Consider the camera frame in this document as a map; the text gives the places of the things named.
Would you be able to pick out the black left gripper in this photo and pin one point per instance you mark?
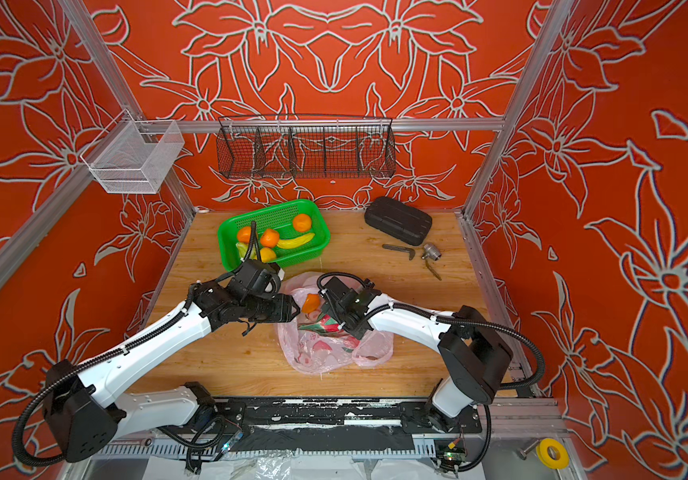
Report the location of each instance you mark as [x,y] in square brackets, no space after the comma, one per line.
[286,308]

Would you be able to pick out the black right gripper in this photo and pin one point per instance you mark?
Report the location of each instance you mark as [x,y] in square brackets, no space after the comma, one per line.
[327,310]

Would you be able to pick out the orange fruit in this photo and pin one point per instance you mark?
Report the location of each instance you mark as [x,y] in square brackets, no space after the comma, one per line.
[270,238]
[302,223]
[311,304]

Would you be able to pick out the yellow lemon fruit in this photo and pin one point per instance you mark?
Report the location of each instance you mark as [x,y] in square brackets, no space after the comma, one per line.
[267,255]

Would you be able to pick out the pink translucent plastic bag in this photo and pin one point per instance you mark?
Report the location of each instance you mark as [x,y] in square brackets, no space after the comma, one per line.
[312,354]

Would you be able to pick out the red green dragon fruit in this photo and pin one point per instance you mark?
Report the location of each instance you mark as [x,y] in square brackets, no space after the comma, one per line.
[326,326]

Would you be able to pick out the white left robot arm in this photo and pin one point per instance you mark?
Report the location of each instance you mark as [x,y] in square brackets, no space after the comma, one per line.
[86,405]

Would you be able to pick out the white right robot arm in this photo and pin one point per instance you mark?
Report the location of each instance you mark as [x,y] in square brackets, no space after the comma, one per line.
[473,350]

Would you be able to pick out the yellow toy banana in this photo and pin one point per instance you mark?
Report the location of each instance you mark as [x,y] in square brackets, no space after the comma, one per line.
[299,241]

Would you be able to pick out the green plastic perforated basket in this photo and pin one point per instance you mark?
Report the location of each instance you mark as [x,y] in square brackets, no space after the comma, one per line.
[289,233]

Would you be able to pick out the silver metal fitting tool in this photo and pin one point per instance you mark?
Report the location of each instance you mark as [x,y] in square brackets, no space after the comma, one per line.
[431,254]

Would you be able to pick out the black plastic tool case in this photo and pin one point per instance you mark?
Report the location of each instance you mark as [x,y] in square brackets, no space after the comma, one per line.
[398,220]

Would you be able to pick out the yellow tape roll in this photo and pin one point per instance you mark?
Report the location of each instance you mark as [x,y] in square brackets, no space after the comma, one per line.
[552,454]

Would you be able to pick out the dark metal bracket tool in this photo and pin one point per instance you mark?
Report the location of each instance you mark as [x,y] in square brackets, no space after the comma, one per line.
[397,248]

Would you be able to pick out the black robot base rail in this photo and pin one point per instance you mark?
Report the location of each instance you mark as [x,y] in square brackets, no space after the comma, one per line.
[358,427]

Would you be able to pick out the black wire wall basket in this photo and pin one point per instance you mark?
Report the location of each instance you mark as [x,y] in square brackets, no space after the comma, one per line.
[317,147]

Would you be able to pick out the white wire mesh basket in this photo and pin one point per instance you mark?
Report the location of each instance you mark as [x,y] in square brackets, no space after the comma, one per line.
[130,160]

